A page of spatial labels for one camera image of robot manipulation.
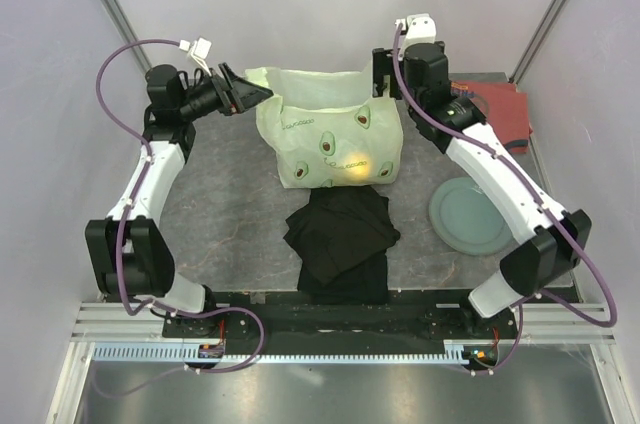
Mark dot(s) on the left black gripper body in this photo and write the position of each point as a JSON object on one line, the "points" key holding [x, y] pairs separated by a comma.
{"points": [[227, 100]]}

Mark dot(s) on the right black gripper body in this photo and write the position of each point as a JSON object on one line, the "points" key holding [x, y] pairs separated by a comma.
{"points": [[384, 64]]}

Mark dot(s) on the light green plastic bag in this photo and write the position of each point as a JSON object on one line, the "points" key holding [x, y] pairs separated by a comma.
{"points": [[316, 119]]}

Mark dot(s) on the yellow lemon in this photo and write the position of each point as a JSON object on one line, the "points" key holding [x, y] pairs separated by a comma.
{"points": [[355, 167]]}

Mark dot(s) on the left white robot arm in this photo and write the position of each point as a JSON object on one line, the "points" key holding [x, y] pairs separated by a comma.
{"points": [[130, 258]]}

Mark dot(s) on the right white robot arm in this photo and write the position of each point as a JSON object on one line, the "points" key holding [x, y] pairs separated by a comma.
{"points": [[550, 239]]}

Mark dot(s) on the red printed t-shirt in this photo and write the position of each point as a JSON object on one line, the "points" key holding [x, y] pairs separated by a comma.
{"points": [[505, 108]]}

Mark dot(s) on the grey-green round plate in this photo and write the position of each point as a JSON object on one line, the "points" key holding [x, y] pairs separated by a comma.
{"points": [[466, 219]]}

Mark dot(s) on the black folded cloth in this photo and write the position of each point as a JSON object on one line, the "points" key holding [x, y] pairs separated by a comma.
{"points": [[341, 236]]}

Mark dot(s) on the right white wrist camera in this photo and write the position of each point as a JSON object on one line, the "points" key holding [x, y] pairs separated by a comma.
{"points": [[417, 29]]}

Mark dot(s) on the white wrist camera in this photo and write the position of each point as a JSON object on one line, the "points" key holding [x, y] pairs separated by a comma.
{"points": [[417, 29], [198, 51]]}

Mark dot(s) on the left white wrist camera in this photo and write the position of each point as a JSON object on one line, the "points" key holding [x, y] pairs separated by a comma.
{"points": [[198, 51]]}

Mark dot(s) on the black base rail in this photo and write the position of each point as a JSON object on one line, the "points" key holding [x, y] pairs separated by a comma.
{"points": [[435, 315]]}

